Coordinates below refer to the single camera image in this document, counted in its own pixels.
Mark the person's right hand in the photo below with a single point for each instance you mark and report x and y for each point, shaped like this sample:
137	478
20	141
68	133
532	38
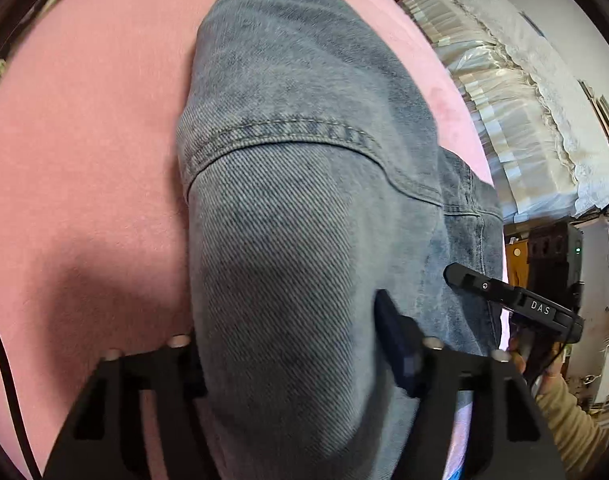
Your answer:
550	375

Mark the pink bed blanket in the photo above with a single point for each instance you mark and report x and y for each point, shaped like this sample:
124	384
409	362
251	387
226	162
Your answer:
94	219

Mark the blue denim jacket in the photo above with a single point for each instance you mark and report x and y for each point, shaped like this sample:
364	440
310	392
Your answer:
314	178

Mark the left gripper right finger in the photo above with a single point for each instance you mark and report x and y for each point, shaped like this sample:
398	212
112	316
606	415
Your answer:
401	340

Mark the beige sleeved right forearm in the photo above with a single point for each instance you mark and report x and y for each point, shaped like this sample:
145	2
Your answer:
581	442

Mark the white lace covered furniture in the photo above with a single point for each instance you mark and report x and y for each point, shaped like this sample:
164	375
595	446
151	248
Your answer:
545	146

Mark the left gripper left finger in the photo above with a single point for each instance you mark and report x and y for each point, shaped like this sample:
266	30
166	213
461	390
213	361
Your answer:
185	356

